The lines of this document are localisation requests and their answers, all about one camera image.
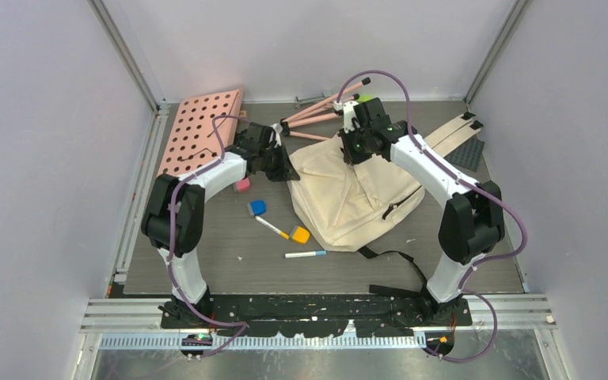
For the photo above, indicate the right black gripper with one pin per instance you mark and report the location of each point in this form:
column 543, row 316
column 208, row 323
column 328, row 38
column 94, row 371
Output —
column 351, row 157

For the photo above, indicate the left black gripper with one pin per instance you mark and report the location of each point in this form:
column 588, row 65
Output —
column 285, row 172

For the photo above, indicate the beige canvas backpack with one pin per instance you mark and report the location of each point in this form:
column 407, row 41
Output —
column 345, row 207

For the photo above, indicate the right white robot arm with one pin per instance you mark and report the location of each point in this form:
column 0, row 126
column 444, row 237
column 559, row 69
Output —
column 472, row 222

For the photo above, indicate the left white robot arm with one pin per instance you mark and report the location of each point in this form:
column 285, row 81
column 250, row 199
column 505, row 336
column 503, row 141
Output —
column 174, row 215

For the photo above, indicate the pink eraser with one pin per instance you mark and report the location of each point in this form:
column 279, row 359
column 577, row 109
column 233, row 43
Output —
column 242, row 186

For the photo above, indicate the blue pencil sharpener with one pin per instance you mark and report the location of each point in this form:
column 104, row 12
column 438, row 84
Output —
column 257, row 208

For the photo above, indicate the pink folding stand tripod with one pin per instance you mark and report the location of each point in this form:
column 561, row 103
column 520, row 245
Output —
column 329, row 108

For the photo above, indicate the white marker yellow cap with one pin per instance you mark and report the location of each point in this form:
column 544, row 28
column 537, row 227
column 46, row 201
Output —
column 271, row 227

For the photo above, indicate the yellow pencil sharpener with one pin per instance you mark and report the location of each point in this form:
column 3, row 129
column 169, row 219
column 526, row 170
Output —
column 299, row 235

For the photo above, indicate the grey metal bolt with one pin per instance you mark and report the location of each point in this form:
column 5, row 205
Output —
column 300, row 102

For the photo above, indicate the white marker blue cap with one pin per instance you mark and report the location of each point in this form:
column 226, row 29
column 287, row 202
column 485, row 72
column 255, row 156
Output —
column 317, row 253

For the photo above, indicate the pink perforated music stand desk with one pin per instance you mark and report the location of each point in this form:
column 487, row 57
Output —
column 202, row 125

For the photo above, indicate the grey lego baseplate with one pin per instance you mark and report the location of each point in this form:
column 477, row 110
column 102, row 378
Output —
column 468, row 155

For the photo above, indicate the green block at wall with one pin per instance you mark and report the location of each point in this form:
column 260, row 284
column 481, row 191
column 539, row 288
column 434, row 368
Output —
column 365, row 98

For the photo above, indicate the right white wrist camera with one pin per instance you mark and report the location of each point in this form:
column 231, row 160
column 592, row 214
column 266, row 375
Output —
column 346, row 110

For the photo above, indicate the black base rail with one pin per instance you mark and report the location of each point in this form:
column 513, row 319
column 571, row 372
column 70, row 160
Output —
column 311, row 315

